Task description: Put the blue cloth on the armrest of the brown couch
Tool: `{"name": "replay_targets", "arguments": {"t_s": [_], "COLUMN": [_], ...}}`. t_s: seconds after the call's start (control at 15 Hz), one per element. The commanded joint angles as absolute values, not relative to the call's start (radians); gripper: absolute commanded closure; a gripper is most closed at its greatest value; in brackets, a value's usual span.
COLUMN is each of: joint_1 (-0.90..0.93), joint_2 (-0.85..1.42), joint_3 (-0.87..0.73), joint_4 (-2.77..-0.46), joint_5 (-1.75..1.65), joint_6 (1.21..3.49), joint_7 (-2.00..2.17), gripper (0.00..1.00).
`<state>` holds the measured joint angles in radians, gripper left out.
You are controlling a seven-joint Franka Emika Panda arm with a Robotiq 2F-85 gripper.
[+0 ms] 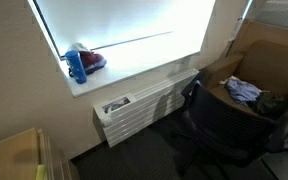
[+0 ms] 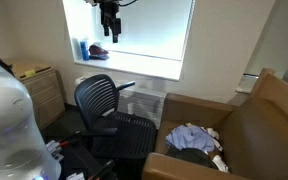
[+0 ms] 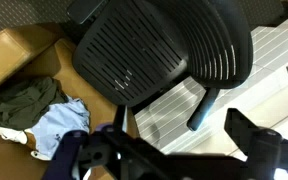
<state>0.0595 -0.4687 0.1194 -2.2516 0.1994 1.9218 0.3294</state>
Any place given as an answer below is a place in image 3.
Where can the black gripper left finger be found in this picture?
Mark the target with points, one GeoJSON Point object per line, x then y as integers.
{"type": "Point", "coordinates": [94, 153]}

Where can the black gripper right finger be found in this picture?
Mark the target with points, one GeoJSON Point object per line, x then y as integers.
{"type": "Point", "coordinates": [260, 146]}

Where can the light blue cloth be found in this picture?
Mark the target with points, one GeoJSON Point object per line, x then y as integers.
{"type": "Point", "coordinates": [64, 123]}

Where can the small white cloth scrap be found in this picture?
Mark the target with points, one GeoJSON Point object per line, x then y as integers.
{"type": "Point", "coordinates": [39, 155]}

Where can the white cloth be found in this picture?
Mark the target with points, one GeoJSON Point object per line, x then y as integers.
{"type": "Point", "coordinates": [12, 134]}

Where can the dark green cloth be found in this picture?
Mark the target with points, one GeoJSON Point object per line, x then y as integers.
{"type": "Point", "coordinates": [24, 103]}

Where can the black slatted office chair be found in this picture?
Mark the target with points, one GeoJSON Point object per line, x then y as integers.
{"type": "Point", "coordinates": [134, 50]}

